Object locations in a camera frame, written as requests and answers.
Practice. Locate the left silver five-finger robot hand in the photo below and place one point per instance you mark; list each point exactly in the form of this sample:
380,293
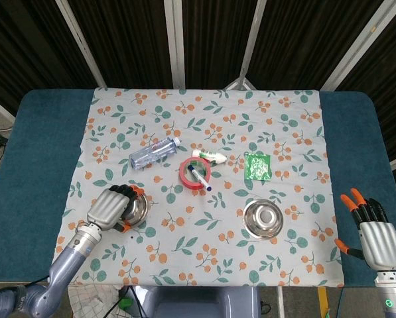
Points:
106,208

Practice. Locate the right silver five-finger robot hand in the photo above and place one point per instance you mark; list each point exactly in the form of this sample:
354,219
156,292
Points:
380,242

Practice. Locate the steel bowl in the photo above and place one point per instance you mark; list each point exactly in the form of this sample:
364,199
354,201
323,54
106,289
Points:
139,210
262,218

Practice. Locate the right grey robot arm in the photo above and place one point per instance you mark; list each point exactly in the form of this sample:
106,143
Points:
391,291

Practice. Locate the beige checkered cloth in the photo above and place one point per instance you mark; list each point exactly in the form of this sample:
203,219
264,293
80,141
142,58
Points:
91,301

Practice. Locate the floral tablecloth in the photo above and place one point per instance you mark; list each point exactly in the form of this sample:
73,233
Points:
197,238

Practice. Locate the clear plastic water bottle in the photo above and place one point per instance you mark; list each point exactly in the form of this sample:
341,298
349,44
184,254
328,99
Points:
151,154

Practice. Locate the red tape roll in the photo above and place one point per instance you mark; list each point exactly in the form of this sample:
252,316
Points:
183,177

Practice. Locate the teal fabric table cover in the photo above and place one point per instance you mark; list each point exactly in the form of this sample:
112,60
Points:
35,149

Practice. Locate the small green plastic object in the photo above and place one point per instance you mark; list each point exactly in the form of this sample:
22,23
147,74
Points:
126,303

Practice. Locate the blue capped marker pen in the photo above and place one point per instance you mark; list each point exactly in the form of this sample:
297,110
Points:
199,177

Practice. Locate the small white plastic bottle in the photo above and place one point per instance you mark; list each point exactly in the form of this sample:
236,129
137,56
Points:
204,154

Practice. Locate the grey robot torso base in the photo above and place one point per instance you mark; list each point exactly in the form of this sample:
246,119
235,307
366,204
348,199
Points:
184,304

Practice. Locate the green foil packet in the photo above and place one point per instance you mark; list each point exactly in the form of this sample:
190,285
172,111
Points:
257,167

